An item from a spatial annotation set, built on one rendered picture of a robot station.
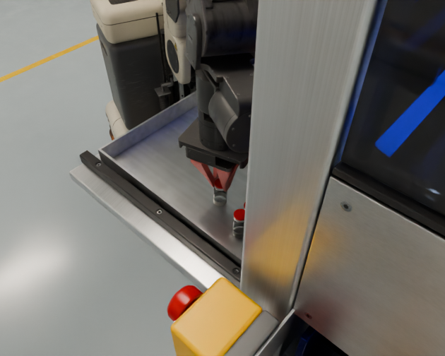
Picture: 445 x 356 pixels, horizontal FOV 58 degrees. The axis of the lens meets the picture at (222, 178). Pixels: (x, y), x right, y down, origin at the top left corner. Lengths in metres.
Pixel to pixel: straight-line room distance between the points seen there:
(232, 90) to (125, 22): 1.08
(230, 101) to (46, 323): 1.32
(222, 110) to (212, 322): 0.22
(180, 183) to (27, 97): 2.04
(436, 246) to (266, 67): 0.14
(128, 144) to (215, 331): 0.46
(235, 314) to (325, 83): 0.24
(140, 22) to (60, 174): 0.90
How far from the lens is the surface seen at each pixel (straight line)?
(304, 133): 0.25
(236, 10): 0.46
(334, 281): 0.33
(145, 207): 0.64
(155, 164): 0.72
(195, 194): 0.67
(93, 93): 2.55
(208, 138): 0.53
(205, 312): 0.39
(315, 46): 0.22
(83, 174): 0.74
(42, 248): 1.81
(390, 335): 0.34
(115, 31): 1.49
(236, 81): 0.44
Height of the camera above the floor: 1.38
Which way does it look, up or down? 46 degrees down
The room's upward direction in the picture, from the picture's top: straight up
